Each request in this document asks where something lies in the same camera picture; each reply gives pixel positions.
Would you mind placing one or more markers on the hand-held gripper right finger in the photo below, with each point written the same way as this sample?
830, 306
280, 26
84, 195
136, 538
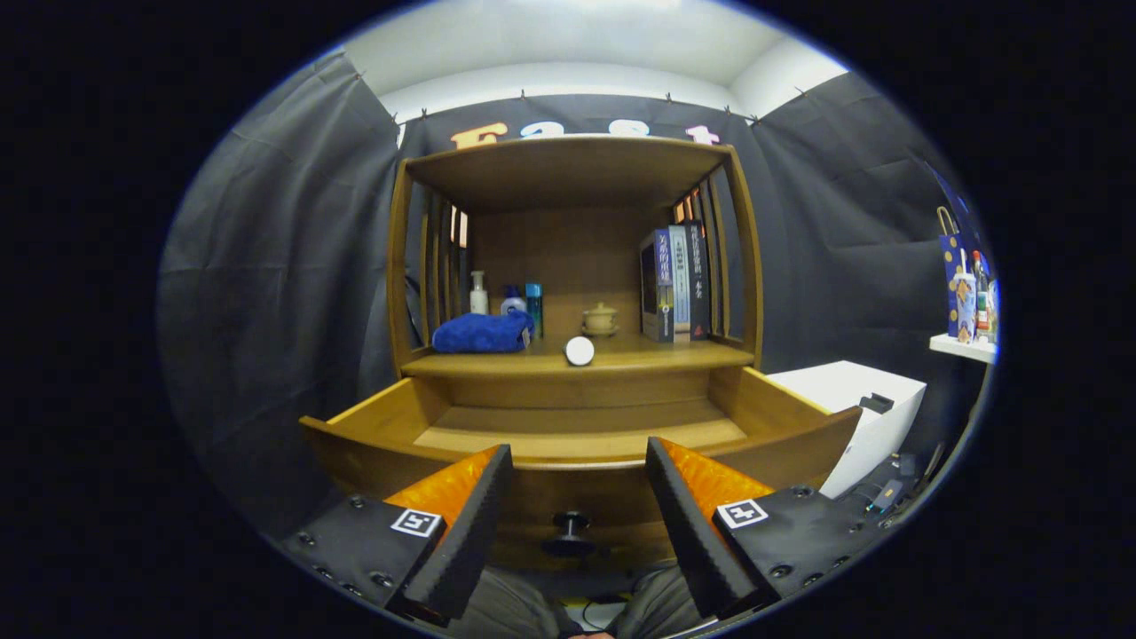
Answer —
688, 532

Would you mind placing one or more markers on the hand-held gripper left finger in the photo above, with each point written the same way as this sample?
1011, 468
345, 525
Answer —
470, 532

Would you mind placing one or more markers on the black drawer knob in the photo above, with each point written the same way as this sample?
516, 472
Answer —
571, 528

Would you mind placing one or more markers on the wooden drawer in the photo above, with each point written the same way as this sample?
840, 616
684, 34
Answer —
577, 435

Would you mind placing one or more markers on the white green cleanser tube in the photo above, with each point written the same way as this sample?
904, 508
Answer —
579, 351

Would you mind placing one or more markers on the wooden countertop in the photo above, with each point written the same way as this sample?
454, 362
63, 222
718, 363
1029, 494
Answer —
639, 355

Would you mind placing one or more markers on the white drawer unit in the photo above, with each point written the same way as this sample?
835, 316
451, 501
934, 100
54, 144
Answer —
834, 382

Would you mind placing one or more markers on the wooden cabinet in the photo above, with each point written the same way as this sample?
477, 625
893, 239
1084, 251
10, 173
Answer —
568, 248

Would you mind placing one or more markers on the person's right leg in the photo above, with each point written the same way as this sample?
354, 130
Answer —
661, 603

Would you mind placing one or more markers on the blue towel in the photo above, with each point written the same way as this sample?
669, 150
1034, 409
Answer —
479, 333

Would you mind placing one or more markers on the beige lidded teacup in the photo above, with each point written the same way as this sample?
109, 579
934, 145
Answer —
600, 319

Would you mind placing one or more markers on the white bottle blue cap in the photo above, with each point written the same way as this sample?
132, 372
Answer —
513, 305

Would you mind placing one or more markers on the white pump bottle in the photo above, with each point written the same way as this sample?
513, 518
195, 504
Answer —
479, 300

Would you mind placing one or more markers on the teal bottle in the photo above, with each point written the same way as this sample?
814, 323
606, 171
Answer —
534, 306

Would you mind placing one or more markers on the white spine book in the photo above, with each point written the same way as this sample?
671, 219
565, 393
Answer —
682, 284

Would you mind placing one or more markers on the black spine book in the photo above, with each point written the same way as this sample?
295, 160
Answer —
698, 284

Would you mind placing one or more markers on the white shelf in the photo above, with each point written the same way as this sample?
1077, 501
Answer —
963, 348

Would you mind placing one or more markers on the patterned paper cup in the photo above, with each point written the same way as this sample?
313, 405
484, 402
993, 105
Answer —
964, 306

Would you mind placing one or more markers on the clear bottle red cap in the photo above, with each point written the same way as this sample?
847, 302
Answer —
981, 302

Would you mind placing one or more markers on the clear bottle green label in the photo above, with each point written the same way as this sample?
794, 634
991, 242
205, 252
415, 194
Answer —
993, 311

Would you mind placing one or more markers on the blue dotted gift bag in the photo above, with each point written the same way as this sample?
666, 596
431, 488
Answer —
951, 257

